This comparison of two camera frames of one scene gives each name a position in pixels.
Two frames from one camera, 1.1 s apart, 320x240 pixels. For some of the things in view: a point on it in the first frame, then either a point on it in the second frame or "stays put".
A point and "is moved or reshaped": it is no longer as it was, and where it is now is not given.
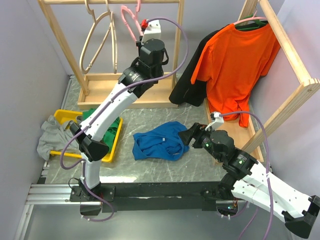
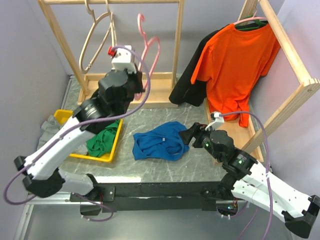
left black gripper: (142, 44) → (137, 77)
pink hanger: (138, 8) is moved or reshaped
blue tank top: (163, 142) stays put
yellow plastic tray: (65, 117) stays put
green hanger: (258, 21) stays put
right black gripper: (195, 131) stays put
